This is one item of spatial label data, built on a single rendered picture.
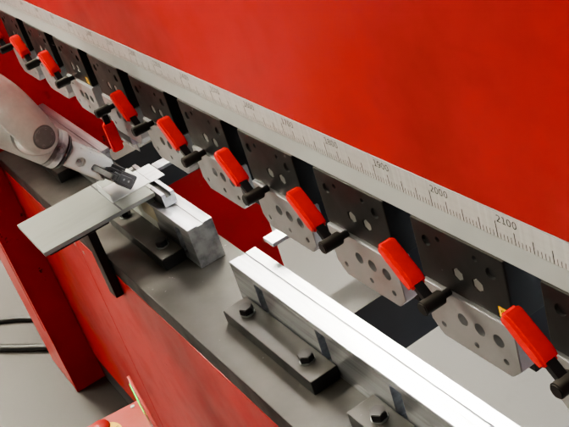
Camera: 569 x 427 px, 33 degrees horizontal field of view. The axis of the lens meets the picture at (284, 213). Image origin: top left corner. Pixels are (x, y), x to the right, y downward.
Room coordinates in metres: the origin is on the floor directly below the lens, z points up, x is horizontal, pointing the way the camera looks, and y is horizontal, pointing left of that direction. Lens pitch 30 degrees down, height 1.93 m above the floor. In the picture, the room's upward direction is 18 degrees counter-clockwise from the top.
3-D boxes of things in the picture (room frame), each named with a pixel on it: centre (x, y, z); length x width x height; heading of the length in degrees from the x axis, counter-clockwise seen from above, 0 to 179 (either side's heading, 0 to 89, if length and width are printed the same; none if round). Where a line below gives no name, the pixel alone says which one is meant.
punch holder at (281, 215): (1.24, -0.04, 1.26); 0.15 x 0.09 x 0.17; 24
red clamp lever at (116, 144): (1.78, 0.27, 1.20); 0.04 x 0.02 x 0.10; 114
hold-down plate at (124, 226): (1.89, 0.31, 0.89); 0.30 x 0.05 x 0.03; 24
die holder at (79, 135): (2.45, 0.49, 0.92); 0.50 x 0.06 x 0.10; 24
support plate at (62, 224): (1.89, 0.41, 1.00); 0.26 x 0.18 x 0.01; 114
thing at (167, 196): (1.93, 0.26, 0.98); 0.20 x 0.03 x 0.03; 24
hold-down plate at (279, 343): (1.37, 0.08, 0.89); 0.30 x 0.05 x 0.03; 24
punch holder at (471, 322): (0.87, -0.20, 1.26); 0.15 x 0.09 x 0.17; 24
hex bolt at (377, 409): (1.10, -0.04, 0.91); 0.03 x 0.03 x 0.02
